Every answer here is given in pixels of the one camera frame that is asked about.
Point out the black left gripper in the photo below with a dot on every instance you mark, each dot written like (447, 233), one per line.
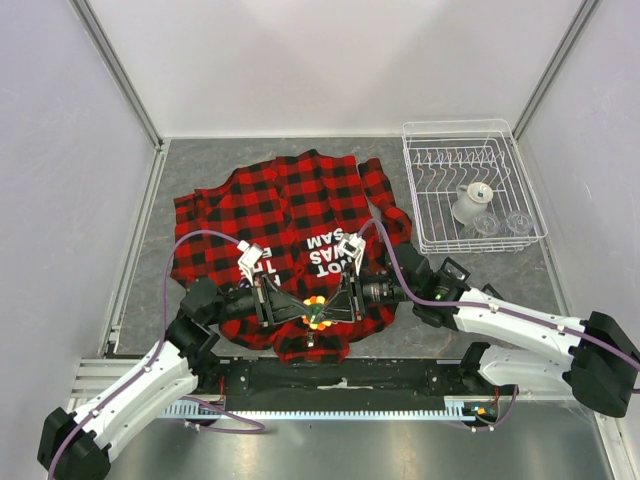
(273, 303)

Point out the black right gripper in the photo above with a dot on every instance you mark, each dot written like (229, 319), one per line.
(347, 302)

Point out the yellow plush flower brooch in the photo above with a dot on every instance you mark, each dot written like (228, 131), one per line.
(313, 321)

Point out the red black plaid shirt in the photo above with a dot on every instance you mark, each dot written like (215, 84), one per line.
(297, 209)

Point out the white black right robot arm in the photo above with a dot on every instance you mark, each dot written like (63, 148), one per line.
(593, 359)

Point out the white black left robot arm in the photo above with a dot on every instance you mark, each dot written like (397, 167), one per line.
(82, 444)

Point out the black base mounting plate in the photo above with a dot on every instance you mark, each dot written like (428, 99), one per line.
(430, 377)

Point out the clear glass cup left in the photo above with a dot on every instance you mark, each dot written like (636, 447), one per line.
(485, 225)

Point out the clear glass cup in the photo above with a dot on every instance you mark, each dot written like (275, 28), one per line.
(518, 223)
(485, 225)

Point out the grey ceramic teapot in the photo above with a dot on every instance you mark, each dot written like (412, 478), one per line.
(472, 200)

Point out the clear glass cup right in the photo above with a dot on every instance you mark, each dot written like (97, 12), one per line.
(518, 223)

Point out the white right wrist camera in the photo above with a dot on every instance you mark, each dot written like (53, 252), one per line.
(353, 246)

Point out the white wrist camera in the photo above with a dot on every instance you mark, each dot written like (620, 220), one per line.
(353, 246)
(250, 255)

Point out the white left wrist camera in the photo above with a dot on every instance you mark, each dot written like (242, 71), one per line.
(250, 255)

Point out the black wire frame stand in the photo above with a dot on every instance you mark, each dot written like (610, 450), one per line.
(490, 290)
(454, 274)

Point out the light blue cable duct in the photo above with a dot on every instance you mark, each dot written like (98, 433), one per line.
(451, 410)

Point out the white wire dish rack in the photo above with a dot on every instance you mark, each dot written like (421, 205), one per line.
(442, 154)

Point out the aluminium frame post left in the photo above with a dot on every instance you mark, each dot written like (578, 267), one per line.
(107, 52)

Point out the aluminium frame post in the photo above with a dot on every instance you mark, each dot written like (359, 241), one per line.
(561, 54)
(107, 52)

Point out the aluminium frame post right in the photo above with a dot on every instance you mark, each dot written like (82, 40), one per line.
(561, 54)

